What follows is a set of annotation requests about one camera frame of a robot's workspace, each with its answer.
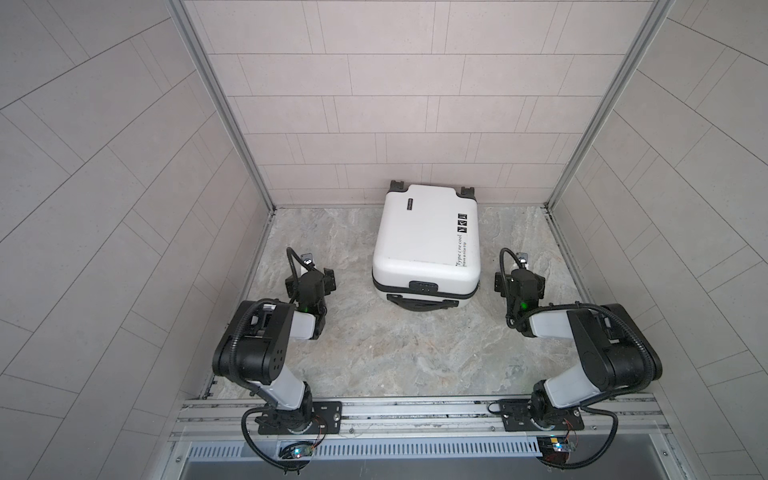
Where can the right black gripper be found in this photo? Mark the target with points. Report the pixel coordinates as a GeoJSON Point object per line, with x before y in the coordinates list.
{"type": "Point", "coordinates": [505, 280]}

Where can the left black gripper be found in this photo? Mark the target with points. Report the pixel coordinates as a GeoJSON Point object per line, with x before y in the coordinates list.
{"type": "Point", "coordinates": [326, 282]}

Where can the white suitcase black lining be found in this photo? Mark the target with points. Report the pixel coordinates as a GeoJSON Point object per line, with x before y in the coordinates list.
{"type": "Point", "coordinates": [427, 254]}

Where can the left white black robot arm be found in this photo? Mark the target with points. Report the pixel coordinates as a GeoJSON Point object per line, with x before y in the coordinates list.
{"type": "Point", "coordinates": [253, 350]}

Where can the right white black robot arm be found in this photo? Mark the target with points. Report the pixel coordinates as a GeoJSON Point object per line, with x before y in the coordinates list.
{"type": "Point", "coordinates": [614, 357]}

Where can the white ventilation grille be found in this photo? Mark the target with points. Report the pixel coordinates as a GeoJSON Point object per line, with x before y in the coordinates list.
{"type": "Point", "coordinates": [392, 448]}

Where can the left green circuit board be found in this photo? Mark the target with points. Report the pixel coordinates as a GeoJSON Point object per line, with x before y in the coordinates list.
{"type": "Point", "coordinates": [297, 451]}

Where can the green circuit board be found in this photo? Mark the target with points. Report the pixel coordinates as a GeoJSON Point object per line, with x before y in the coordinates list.
{"type": "Point", "coordinates": [297, 451]}
{"type": "Point", "coordinates": [556, 449]}

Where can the right green circuit board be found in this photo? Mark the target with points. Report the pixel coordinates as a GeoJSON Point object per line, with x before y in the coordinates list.
{"type": "Point", "coordinates": [556, 449]}

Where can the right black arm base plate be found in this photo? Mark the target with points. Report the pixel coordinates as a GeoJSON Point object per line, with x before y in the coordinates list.
{"type": "Point", "coordinates": [536, 414]}

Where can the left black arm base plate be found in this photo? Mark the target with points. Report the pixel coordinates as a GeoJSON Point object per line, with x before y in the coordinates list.
{"type": "Point", "coordinates": [322, 417]}

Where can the aluminium mounting rail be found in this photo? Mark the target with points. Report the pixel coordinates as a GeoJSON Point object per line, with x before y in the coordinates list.
{"type": "Point", "coordinates": [390, 417]}

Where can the left aluminium corner post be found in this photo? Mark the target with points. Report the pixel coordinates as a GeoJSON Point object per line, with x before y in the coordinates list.
{"type": "Point", "coordinates": [191, 39]}

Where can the aluminium corner post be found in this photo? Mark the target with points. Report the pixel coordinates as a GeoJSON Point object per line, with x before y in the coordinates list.
{"type": "Point", "coordinates": [651, 24]}
{"type": "Point", "coordinates": [191, 39]}

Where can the right aluminium corner post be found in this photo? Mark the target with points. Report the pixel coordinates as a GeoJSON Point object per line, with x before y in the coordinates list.
{"type": "Point", "coordinates": [651, 24]}

